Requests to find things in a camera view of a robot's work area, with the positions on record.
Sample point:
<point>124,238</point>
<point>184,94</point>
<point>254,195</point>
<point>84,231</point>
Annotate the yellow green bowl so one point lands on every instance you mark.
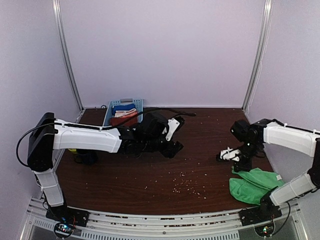
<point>72,150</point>

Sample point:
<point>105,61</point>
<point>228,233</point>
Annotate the blue rolled towel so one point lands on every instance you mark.
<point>122,108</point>

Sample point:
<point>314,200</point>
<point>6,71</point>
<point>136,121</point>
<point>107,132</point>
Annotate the aluminium front rail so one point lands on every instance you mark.
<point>221,225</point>

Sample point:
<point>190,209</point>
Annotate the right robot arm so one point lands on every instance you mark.
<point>254,137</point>

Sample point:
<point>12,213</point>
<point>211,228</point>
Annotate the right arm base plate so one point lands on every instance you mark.
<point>252,216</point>

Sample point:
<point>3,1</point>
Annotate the left aluminium post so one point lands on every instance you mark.
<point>65,53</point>

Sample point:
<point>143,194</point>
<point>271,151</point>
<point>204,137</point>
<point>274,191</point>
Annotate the dark blue mug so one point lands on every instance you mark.
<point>86,157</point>

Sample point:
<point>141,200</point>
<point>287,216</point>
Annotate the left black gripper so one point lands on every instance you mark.
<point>173,148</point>

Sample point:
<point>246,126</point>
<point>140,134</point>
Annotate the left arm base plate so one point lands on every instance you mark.
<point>71,216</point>

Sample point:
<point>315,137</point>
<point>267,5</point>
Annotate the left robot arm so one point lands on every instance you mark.
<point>55,134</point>

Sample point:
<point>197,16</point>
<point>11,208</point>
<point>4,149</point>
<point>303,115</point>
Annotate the green microfiber towel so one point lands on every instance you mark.
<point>251,186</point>

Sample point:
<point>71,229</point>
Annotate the orange white rolled towel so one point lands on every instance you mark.
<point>125,113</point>

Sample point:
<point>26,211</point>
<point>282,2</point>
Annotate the dark red towel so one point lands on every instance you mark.
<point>120,120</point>

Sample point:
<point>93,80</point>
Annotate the light blue plastic basket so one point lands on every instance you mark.
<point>138,106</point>

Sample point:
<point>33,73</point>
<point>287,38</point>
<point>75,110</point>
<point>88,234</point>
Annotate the right aluminium post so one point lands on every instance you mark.
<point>261,48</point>

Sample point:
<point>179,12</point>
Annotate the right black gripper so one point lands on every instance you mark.
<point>238,167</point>

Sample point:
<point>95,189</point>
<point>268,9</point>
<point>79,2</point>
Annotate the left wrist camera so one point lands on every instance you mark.
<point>155,125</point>

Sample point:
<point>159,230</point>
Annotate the aluminium post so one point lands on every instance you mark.
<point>65,53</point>
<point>261,48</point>

